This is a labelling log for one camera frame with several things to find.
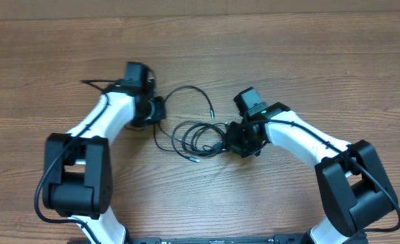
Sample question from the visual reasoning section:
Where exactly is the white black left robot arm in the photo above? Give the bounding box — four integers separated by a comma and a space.
34, 79, 163, 243

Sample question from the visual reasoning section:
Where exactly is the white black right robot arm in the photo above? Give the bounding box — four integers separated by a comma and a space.
225, 100, 400, 243

